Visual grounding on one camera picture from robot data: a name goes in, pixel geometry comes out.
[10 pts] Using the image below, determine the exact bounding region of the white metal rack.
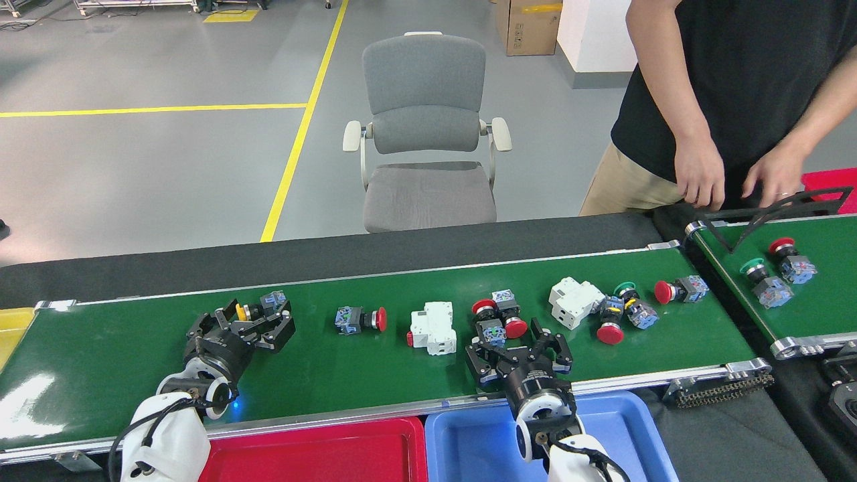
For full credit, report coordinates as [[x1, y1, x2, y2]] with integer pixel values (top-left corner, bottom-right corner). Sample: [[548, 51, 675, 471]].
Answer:
[[74, 0, 202, 15]]

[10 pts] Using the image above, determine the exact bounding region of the white circuit breaker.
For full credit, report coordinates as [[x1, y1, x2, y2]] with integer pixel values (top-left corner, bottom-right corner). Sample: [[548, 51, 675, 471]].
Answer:
[[406, 301, 458, 356], [548, 276, 606, 331]]

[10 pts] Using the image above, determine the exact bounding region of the grey office chair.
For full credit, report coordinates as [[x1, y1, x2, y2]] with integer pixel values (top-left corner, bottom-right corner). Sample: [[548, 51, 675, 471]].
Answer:
[[343, 31, 513, 234]]

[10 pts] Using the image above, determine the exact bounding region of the black conveyor drive chain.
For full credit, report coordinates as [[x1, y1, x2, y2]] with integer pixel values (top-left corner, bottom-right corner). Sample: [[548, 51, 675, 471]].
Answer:
[[672, 373, 776, 410]]

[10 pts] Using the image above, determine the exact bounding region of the blue plastic tray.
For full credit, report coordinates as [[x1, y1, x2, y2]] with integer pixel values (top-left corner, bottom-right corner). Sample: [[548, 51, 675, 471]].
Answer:
[[424, 390, 680, 482]]

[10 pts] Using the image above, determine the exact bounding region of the person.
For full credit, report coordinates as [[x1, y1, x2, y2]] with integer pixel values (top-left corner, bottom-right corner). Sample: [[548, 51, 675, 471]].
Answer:
[[579, 0, 857, 216]]

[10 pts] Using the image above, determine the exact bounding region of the yellow plastic bin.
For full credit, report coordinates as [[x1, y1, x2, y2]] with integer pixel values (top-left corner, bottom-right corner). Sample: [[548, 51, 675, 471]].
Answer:
[[0, 308, 35, 372]]

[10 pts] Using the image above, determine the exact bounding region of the narrow green conveyor belt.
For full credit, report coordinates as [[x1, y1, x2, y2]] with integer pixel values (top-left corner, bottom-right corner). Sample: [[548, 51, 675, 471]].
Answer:
[[684, 213, 857, 360]]

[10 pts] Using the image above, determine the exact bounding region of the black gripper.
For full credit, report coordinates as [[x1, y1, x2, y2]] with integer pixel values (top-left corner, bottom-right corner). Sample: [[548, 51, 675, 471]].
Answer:
[[465, 318, 575, 416], [184, 299, 297, 386]]

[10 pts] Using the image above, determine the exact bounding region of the red plastic tray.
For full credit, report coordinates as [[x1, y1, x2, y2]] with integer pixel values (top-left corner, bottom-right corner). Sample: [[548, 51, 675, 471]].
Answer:
[[200, 417, 429, 482]]

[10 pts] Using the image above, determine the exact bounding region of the brown cardboard box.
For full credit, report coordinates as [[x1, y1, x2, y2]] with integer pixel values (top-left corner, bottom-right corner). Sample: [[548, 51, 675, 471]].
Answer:
[[495, 0, 563, 56]]

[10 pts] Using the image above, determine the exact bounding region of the person's right hand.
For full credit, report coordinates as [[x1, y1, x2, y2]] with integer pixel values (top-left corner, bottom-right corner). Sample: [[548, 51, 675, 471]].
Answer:
[[673, 134, 727, 212]]

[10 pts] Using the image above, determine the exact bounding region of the long green conveyor belt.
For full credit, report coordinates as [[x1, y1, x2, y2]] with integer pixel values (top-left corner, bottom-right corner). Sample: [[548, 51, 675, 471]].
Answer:
[[0, 241, 773, 469]]

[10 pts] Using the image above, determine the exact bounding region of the yellow push button switch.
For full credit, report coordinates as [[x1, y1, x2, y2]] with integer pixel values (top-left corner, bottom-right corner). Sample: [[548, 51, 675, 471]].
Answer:
[[236, 291, 289, 323]]

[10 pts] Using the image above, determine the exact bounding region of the black cable bundle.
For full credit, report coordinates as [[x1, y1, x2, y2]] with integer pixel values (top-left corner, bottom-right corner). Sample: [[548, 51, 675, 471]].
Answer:
[[700, 187, 854, 254]]

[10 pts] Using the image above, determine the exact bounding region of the person's left hand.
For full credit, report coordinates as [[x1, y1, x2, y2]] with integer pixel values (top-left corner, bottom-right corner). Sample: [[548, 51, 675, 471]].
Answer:
[[741, 144, 807, 208]]

